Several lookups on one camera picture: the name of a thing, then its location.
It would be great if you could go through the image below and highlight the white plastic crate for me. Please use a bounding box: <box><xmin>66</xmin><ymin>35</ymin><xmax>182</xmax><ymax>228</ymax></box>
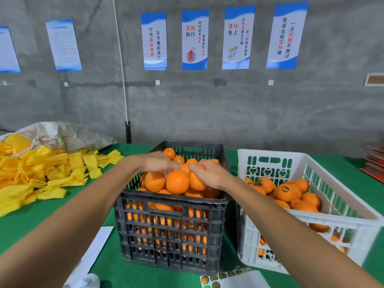
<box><xmin>236</xmin><ymin>148</ymin><xmax>384</xmax><ymax>275</ymax></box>

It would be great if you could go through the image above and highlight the black plastic crate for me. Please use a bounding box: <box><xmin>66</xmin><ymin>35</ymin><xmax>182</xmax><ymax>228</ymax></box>
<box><xmin>114</xmin><ymin>140</ymin><xmax>232</xmax><ymax>276</ymax></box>

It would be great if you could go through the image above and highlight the white printed paper sheet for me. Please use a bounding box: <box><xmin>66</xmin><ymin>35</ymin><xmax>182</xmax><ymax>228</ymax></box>
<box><xmin>63</xmin><ymin>226</ymin><xmax>115</xmax><ymax>288</ymax></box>

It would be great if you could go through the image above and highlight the pile of yellow bags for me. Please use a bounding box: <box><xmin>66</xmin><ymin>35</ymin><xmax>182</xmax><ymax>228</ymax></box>
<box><xmin>0</xmin><ymin>134</ymin><xmax>125</xmax><ymax>218</ymax></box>

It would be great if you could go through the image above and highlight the white pole with black base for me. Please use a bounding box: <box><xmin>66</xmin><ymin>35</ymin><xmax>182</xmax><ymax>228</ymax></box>
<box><xmin>112</xmin><ymin>0</ymin><xmax>133</xmax><ymax>144</ymax></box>

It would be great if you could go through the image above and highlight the person's right hand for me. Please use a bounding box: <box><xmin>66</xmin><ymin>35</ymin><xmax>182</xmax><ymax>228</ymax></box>
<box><xmin>188</xmin><ymin>160</ymin><xmax>238</xmax><ymax>192</ymax></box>

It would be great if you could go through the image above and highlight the person's left hand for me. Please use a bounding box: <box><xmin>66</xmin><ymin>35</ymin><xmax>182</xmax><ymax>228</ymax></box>
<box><xmin>129</xmin><ymin>151</ymin><xmax>181</xmax><ymax>178</ymax></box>

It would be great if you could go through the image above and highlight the blue white wall poster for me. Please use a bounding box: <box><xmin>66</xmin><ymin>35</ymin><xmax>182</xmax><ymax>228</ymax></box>
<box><xmin>266</xmin><ymin>2</ymin><xmax>309</xmax><ymax>71</ymax></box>
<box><xmin>222</xmin><ymin>5</ymin><xmax>256</xmax><ymax>71</ymax></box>
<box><xmin>141</xmin><ymin>12</ymin><xmax>168</xmax><ymax>71</ymax></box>
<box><xmin>182</xmin><ymin>9</ymin><xmax>210</xmax><ymax>71</ymax></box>

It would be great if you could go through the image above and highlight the beige woven sack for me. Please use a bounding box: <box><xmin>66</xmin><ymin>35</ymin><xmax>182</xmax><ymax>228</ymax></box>
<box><xmin>0</xmin><ymin>121</ymin><xmax>118</xmax><ymax>154</ymax></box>

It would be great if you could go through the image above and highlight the white handheld controller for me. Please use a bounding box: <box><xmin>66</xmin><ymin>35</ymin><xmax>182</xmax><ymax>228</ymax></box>
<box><xmin>78</xmin><ymin>273</ymin><xmax>101</xmax><ymax>288</ymax></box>

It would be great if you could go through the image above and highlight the heap of labelled oranges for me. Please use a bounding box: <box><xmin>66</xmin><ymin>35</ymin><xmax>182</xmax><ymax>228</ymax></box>
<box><xmin>243</xmin><ymin>176</ymin><xmax>349</xmax><ymax>258</ymax></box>

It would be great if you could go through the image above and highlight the person's left forearm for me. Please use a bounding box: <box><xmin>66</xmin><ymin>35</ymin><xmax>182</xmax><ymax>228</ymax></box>
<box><xmin>0</xmin><ymin>156</ymin><xmax>145</xmax><ymax>288</ymax></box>

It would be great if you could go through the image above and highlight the pile of oranges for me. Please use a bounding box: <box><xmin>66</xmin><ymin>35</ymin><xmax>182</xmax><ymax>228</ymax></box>
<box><xmin>126</xmin><ymin>147</ymin><xmax>224</xmax><ymax>256</ymax></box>

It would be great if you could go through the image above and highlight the person's right forearm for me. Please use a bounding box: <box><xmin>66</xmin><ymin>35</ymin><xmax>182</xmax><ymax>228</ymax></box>
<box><xmin>225</xmin><ymin>180</ymin><xmax>382</xmax><ymax>288</ymax></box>

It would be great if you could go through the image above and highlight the green felt table cover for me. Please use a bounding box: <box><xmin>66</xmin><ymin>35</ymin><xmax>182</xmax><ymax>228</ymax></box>
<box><xmin>0</xmin><ymin>141</ymin><xmax>384</xmax><ymax>288</ymax></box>

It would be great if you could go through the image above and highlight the beige wall plate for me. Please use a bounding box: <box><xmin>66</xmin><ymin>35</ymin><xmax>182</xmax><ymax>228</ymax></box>
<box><xmin>364</xmin><ymin>72</ymin><xmax>384</xmax><ymax>88</ymax></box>

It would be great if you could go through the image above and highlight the stack of red cardboard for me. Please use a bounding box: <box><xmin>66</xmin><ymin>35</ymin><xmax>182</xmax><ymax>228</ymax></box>
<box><xmin>360</xmin><ymin>144</ymin><xmax>384</xmax><ymax>184</ymax></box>

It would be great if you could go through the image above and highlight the white notice with blue border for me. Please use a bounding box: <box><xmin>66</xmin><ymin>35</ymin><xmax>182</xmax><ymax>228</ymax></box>
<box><xmin>0</xmin><ymin>26</ymin><xmax>22</xmax><ymax>74</ymax></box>
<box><xmin>46</xmin><ymin>20</ymin><xmax>83</xmax><ymax>72</ymax></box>

